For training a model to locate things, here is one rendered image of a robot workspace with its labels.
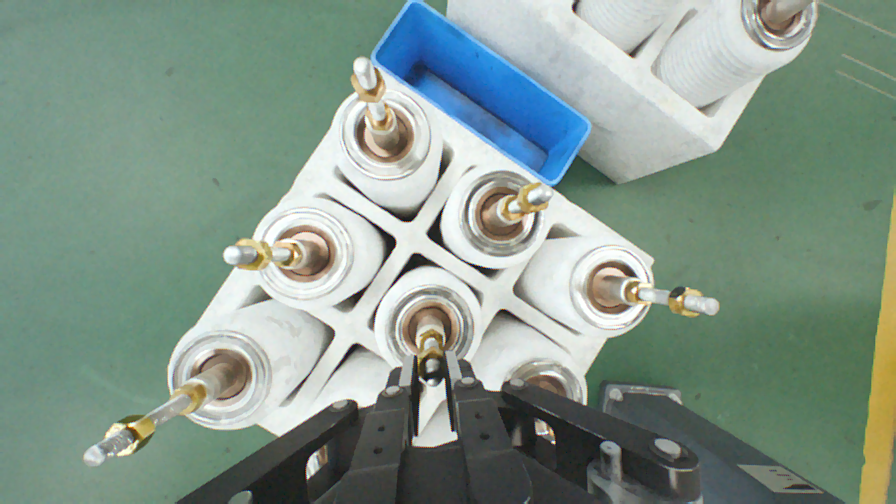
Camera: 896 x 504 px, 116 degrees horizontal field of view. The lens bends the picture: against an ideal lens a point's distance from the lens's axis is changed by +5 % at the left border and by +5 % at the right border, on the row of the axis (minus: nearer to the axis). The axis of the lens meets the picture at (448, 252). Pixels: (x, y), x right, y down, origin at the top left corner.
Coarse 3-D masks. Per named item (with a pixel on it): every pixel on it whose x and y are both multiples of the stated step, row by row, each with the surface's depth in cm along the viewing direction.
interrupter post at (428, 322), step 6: (426, 318) 23; (432, 318) 23; (438, 318) 24; (420, 324) 22; (426, 324) 21; (432, 324) 21; (438, 324) 22; (420, 330) 21; (426, 330) 21; (438, 330) 21; (444, 336) 21; (444, 342) 21
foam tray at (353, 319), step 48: (480, 144) 32; (288, 192) 30; (336, 192) 30; (432, 192) 31; (432, 240) 42; (240, 288) 29; (384, 288) 31; (480, 288) 32; (336, 336) 30; (576, 336) 33
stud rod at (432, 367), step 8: (424, 344) 20; (432, 344) 18; (432, 360) 16; (424, 368) 16; (432, 368) 15; (440, 368) 15; (424, 376) 15; (432, 376) 15; (440, 376) 15; (432, 384) 15
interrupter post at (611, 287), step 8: (600, 280) 25; (608, 280) 24; (616, 280) 23; (624, 280) 23; (632, 280) 22; (640, 280) 22; (600, 288) 25; (608, 288) 24; (616, 288) 23; (624, 288) 22; (608, 296) 24; (616, 296) 23; (624, 296) 22; (632, 304) 22
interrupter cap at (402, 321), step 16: (416, 288) 23; (432, 288) 24; (448, 288) 24; (400, 304) 23; (416, 304) 24; (432, 304) 24; (448, 304) 24; (464, 304) 24; (400, 320) 23; (416, 320) 24; (448, 320) 24; (464, 320) 24; (400, 336) 23; (448, 336) 24; (464, 336) 24; (400, 352) 24; (416, 352) 24; (464, 352) 24
